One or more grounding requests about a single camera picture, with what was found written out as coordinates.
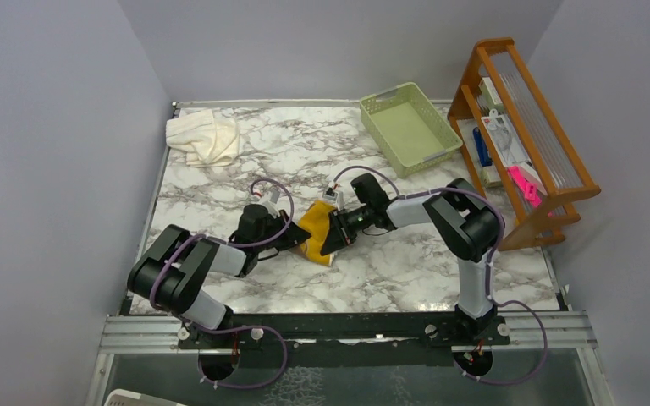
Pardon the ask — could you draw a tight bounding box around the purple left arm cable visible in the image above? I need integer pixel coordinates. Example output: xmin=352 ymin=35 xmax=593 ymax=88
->
xmin=148 ymin=177 xmax=296 ymax=391

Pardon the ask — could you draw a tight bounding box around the small box on rack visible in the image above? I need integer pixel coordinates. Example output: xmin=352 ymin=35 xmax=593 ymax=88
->
xmin=479 ymin=76 xmax=504 ymax=112

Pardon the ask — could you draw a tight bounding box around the blue item on rack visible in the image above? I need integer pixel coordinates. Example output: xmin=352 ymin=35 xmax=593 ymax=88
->
xmin=472 ymin=126 xmax=493 ymax=167

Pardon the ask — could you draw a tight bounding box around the brown yellow bear towel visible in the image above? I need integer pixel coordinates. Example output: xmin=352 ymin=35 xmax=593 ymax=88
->
xmin=298 ymin=200 xmax=336 ymax=266

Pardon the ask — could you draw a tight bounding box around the white bin corner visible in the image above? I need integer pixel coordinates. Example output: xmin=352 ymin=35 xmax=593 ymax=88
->
xmin=103 ymin=389 xmax=185 ymax=406

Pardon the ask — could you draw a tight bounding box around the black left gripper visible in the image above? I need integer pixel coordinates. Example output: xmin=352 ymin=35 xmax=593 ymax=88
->
xmin=255 ymin=209 xmax=310 ymax=252

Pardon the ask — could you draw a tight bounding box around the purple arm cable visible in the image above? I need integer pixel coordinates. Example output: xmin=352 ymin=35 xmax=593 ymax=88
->
xmin=330 ymin=165 xmax=550 ymax=387
xmin=148 ymin=177 xmax=296 ymax=391

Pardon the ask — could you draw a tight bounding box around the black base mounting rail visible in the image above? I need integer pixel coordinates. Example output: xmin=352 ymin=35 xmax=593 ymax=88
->
xmin=177 ymin=311 xmax=510 ymax=369

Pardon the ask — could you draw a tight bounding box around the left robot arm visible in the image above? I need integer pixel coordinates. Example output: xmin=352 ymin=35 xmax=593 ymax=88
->
xmin=127 ymin=203 xmax=311 ymax=348

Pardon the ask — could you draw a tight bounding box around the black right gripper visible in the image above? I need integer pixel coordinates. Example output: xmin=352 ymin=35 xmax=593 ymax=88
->
xmin=321 ymin=204 xmax=372 ymax=256

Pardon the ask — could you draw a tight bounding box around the pink item on rack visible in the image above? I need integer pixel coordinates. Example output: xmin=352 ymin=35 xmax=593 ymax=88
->
xmin=507 ymin=163 xmax=547 ymax=207

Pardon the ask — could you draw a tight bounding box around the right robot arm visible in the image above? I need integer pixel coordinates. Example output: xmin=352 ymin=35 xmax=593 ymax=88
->
xmin=320 ymin=173 xmax=504 ymax=344

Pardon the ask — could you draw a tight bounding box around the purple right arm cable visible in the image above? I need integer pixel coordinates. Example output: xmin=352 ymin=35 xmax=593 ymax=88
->
xmin=330 ymin=165 xmax=550 ymax=387

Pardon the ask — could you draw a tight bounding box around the light green plastic basket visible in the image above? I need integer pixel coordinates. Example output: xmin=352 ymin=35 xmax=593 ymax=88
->
xmin=359 ymin=82 xmax=463 ymax=178

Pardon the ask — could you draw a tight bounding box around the white packaged item on rack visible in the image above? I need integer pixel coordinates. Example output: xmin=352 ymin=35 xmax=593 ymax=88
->
xmin=482 ymin=109 xmax=531 ymax=167

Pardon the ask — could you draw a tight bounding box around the cream white towel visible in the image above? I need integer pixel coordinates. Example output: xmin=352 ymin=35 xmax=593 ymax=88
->
xmin=165 ymin=109 xmax=240 ymax=167

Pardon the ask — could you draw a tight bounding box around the orange wooden rack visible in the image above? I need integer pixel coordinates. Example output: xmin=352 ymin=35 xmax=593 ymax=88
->
xmin=447 ymin=37 xmax=601 ymax=250

